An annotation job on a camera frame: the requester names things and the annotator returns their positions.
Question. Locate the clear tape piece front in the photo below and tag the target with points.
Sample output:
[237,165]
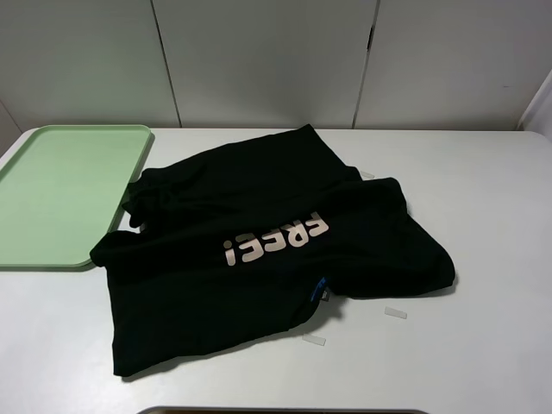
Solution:
[317,340]

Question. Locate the light green plastic tray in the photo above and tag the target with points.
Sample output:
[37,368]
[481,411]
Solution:
[61,191]

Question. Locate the black door hinge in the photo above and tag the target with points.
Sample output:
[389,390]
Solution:
[370,38]

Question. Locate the black short sleeve shirt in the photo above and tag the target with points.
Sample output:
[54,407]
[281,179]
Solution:
[242,241]

